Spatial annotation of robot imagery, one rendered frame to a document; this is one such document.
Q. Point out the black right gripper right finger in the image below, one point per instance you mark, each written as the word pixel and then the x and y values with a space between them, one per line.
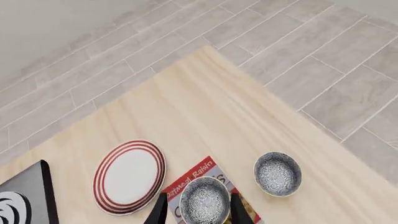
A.
pixel 238 210

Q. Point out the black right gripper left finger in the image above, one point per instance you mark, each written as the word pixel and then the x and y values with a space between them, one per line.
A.
pixel 158 212

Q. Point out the patterned black and white bowl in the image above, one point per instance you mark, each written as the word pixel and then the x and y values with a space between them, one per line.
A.
pixel 276 173
pixel 203 200

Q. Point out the white plate with red rings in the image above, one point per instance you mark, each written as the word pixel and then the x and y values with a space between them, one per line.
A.
pixel 130 175

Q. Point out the red printed cookies box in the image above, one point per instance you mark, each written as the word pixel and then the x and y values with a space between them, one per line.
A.
pixel 199 172

